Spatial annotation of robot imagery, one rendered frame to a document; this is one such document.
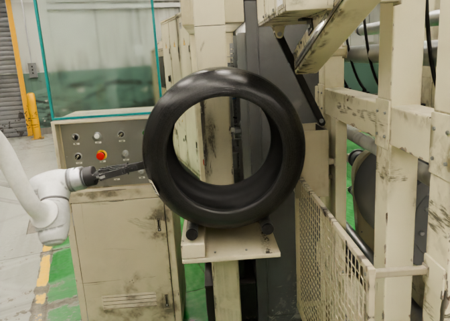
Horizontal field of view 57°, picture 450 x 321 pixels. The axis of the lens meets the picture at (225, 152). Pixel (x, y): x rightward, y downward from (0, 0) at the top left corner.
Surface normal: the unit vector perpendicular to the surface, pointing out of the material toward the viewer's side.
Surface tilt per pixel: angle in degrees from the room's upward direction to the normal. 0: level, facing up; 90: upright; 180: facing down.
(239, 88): 80
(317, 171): 90
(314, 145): 90
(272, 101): 82
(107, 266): 90
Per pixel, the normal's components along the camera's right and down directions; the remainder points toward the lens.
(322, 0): 0.04, 0.22
